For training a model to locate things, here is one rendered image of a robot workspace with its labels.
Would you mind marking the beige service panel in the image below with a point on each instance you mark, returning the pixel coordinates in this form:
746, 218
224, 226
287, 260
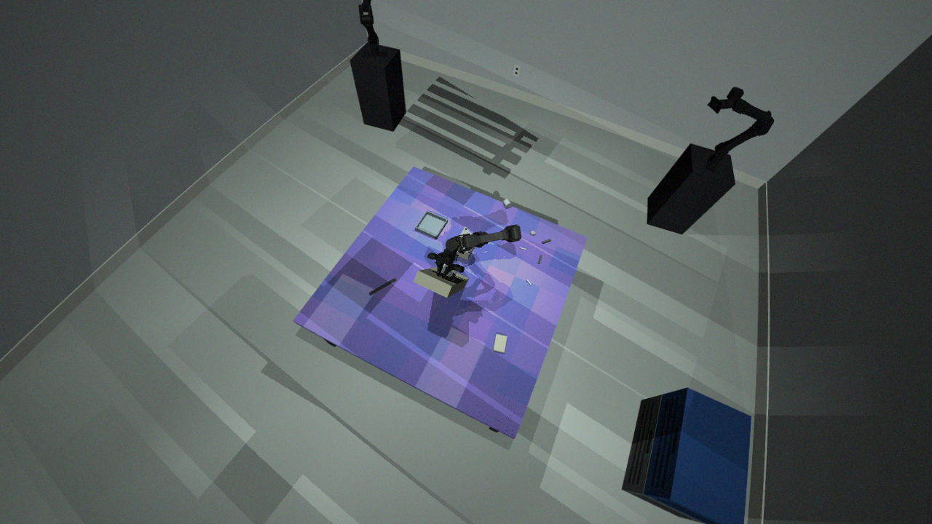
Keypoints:
446, 287

